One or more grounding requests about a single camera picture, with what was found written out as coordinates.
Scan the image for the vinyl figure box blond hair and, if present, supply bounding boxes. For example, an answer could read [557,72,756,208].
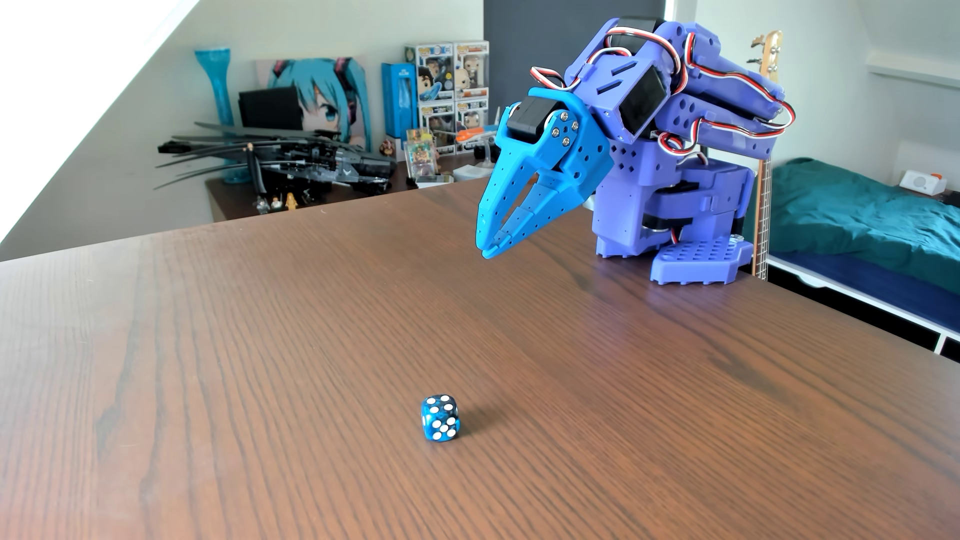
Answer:
[453,39,491,101]

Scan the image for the blue glass vase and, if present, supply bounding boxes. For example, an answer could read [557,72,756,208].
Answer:
[194,48,253,186]

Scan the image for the vinyl figure box brown hair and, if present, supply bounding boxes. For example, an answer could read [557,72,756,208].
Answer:
[454,97,491,135]

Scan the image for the white bed frame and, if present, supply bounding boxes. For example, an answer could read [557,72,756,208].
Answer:
[763,253,960,355]

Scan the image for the black rectangular box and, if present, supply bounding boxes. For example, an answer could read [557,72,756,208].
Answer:
[237,85,306,133]

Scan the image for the white small radio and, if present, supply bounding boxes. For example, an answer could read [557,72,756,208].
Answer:
[897,168,948,198]

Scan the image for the orange white plane model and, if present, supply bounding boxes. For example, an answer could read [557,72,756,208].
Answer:
[454,124,499,171]

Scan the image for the small figure in clear case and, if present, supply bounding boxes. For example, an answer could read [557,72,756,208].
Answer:
[402,127,441,183]

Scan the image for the black winged aircraft model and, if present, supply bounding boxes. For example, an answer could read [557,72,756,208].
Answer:
[153,120,398,216]

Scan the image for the tall blue product box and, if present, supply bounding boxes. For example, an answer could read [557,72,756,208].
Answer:
[380,61,419,141]

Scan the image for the bass guitar wooden neck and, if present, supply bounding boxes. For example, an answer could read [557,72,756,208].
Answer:
[748,30,786,281]

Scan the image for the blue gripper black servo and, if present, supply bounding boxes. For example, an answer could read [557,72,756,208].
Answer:
[476,87,618,261]

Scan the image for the dark brown side desk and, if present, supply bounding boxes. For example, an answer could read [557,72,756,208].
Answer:
[204,152,483,224]

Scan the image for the blue dice with white dots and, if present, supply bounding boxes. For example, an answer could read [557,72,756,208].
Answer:
[420,394,462,443]

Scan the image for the purple robot arm with base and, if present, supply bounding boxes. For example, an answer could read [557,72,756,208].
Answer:
[562,16,796,287]

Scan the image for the white wall shelf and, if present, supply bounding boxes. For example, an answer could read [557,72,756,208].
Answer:
[865,51,960,92]

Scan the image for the dark blue mattress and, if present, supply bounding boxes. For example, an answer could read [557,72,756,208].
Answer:
[771,250,960,333]

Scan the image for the bed with teal blanket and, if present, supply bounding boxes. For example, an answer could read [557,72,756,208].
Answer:
[766,156,960,295]

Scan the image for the anime girl teal hair picture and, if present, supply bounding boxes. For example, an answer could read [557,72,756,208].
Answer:
[255,57,373,152]

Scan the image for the red white black servo cable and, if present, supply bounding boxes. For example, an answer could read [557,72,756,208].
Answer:
[529,26,797,165]

